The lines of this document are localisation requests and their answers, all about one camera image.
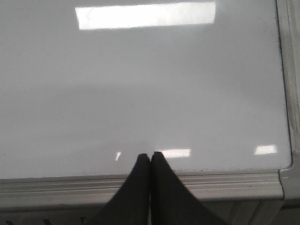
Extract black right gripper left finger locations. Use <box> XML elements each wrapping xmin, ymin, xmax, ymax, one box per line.
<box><xmin>90</xmin><ymin>154</ymin><xmax>150</xmax><ymax>225</ymax></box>

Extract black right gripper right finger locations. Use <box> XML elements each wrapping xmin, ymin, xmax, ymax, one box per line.
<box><xmin>151</xmin><ymin>152</ymin><xmax>227</xmax><ymax>225</ymax></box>

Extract white whiteboard with aluminium frame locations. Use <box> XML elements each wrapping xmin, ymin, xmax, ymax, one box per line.
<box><xmin>0</xmin><ymin>0</ymin><xmax>300</xmax><ymax>211</ymax></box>

